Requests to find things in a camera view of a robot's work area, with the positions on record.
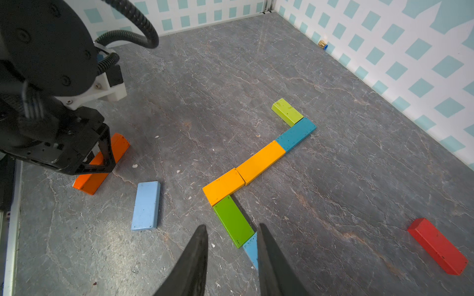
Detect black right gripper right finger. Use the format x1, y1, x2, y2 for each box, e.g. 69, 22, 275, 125
257, 223, 309, 296

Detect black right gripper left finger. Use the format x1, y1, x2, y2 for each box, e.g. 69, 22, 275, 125
154, 224, 209, 296

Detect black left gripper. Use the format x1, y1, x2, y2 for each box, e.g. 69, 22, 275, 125
1, 105, 116, 175

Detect light blue long block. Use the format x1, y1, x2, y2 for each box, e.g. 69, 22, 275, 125
243, 233, 259, 270

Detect orange long block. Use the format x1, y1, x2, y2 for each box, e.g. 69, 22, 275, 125
72, 132, 131, 196

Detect light blue short block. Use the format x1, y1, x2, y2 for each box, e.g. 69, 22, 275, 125
131, 181, 160, 231

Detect yellow-orange short block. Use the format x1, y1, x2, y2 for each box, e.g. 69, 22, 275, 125
203, 168, 245, 207

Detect yellow-orange long block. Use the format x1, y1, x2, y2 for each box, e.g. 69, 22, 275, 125
237, 141, 286, 186

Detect teal long block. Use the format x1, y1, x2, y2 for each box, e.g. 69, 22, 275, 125
276, 117, 317, 152

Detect lime green short block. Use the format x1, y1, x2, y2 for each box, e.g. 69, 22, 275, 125
272, 98, 304, 127

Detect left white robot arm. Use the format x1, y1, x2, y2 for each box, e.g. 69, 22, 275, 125
1, 1, 159, 175

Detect red short block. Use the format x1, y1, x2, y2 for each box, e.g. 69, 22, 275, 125
408, 218, 469, 276

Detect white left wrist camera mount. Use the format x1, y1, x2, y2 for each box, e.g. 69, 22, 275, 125
55, 63, 127, 111

